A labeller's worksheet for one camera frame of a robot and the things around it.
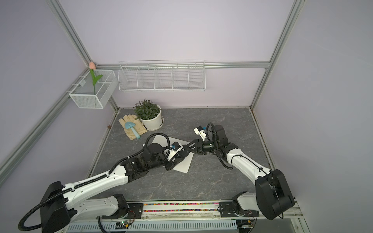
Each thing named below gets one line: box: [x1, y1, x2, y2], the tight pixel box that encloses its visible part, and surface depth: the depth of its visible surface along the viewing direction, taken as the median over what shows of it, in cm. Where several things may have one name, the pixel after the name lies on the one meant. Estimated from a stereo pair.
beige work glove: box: [118, 114, 148, 141], surface depth 110 cm
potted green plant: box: [132, 99, 165, 132], surface depth 99 cm
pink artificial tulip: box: [88, 61, 104, 95], surface depth 92 cm
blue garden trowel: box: [124, 121, 141, 140], surface depth 107 cm
